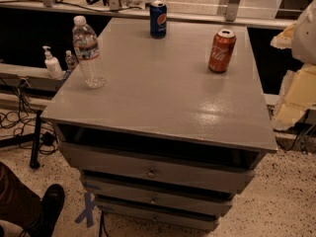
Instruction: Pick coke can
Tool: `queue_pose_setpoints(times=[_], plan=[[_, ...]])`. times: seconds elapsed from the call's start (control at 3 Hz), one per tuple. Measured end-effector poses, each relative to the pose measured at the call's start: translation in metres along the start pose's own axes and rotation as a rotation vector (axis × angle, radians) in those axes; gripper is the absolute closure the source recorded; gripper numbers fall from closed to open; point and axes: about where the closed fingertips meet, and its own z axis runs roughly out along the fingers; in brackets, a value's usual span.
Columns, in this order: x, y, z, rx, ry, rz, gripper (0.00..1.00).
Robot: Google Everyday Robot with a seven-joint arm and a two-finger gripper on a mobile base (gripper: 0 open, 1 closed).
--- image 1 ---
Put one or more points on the grey drawer cabinet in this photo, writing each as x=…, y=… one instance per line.
x=161, y=101

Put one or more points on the blue pepsi can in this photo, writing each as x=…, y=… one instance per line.
x=158, y=19

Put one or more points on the brown trouser leg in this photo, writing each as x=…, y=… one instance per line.
x=18, y=204

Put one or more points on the yellow foam padding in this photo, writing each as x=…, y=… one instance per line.
x=297, y=92

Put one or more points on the red coke can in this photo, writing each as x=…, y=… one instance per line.
x=221, y=51

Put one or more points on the bottom grey drawer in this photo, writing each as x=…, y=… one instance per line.
x=157, y=213

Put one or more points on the top grey drawer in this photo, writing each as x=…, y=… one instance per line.
x=126, y=164

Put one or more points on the black stand leg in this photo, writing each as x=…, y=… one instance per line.
x=34, y=163

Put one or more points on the white pump sanitizer bottle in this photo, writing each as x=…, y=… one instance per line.
x=52, y=64

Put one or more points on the black shoe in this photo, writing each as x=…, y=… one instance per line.
x=51, y=206

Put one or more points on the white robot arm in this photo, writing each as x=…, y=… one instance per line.
x=303, y=46

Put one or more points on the clear plastic water bottle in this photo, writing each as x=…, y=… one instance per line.
x=86, y=47

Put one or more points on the middle grey drawer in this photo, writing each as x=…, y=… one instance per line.
x=155, y=195

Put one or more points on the grey side shelf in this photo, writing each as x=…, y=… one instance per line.
x=37, y=78

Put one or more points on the metal frame rail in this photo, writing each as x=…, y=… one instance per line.
x=265, y=14

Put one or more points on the small clear bottle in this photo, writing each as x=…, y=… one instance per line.
x=71, y=60

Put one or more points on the blue tape cross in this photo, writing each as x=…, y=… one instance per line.
x=87, y=212

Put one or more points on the grey drawer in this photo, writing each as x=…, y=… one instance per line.
x=157, y=213
x=155, y=195
x=126, y=164

